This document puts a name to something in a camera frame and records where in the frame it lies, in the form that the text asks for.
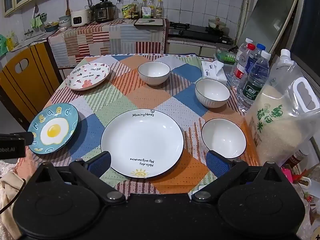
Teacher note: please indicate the wooden chair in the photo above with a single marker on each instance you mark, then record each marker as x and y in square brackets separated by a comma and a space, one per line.
[27, 85]

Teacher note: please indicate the white tissue pack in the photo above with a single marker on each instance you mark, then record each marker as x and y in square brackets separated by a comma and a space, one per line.
[208, 70]

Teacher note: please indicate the green plastic bag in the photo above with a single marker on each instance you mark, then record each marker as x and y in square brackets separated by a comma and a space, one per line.
[5, 45]

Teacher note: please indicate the white ribbed bowl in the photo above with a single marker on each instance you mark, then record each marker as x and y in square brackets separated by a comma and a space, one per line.
[223, 137]
[153, 72]
[212, 92]

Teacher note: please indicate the patchwork checked tablecloth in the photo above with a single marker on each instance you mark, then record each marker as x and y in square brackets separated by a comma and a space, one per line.
[142, 97]

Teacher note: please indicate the wooden spatula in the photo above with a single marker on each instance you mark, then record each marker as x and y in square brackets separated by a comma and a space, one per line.
[67, 8]

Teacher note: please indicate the white lower cabinet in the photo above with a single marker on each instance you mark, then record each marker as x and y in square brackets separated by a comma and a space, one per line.
[185, 47]

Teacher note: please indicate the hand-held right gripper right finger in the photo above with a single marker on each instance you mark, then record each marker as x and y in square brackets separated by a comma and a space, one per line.
[217, 165]

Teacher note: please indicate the white rice cooker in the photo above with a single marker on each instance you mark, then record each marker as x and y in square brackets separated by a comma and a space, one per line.
[80, 18]

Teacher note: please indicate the pale green stacked bowls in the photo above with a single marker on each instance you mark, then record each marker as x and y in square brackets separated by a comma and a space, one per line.
[64, 20]

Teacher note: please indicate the clear bag of rice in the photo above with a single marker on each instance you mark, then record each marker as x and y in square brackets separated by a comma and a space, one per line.
[275, 125]

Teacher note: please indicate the striped patchwork counter cloth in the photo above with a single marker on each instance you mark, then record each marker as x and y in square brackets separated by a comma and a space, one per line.
[100, 40]

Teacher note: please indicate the blue label water bottle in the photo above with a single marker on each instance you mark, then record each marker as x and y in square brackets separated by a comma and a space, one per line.
[253, 60]

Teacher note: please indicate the large white sun print plate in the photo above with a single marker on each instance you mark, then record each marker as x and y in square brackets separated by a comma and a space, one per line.
[142, 140]

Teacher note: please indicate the blue bowl with utensils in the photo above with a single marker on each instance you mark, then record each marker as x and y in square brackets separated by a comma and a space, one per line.
[51, 27]

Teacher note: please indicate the dark oil bottle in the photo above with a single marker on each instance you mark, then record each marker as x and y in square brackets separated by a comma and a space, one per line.
[135, 8]

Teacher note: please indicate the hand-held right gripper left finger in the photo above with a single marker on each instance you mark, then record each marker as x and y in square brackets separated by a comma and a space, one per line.
[101, 163]

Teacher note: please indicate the black pressure cooker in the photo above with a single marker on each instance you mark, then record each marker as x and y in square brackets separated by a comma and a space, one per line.
[103, 11]

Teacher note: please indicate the pale green cooking pot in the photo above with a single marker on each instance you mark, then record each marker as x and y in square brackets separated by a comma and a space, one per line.
[217, 24]

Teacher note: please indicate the green hanging cloth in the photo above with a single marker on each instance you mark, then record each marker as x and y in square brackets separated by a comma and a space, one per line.
[37, 21]

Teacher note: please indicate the black gas stove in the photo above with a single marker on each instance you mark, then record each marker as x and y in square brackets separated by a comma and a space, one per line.
[195, 32]

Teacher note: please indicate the beige cloth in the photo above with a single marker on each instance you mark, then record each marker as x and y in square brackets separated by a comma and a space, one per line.
[10, 187]

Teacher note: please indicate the yellow green food packet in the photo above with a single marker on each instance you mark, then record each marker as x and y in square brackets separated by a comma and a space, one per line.
[126, 11]

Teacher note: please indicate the black rimmed cutting board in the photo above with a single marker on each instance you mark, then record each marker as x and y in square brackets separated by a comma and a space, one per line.
[156, 23]

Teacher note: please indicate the green label water bottle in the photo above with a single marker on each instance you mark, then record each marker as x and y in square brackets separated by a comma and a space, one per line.
[253, 90]

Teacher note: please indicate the clear white cap water bottle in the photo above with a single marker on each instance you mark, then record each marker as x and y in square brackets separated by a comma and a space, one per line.
[242, 52]

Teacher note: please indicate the white pink floral plate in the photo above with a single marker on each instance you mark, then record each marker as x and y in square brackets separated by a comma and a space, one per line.
[87, 76]

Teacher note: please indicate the white fuzzy cloth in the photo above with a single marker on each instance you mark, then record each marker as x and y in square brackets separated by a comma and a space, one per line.
[5, 167]

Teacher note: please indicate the kitchen knife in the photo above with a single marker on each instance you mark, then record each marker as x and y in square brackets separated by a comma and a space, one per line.
[146, 21]

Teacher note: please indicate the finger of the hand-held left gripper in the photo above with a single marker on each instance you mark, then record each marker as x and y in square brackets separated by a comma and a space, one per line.
[22, 137]

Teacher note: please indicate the red label water bottle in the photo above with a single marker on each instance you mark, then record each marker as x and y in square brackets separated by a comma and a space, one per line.
[239, 73]

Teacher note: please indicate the yellow oil bottle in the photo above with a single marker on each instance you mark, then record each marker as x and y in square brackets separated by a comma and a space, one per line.
[159, 9]
[144, 9]
[151, 6]

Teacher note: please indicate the blue fried egg plate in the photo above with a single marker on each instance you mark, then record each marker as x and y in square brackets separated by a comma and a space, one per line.
[53, 130]

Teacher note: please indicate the grey metal panel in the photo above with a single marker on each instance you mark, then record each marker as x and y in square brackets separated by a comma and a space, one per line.
[270, 22]

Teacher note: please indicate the vertical wall pipe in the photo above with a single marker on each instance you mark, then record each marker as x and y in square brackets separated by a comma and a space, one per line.
[243, 5]

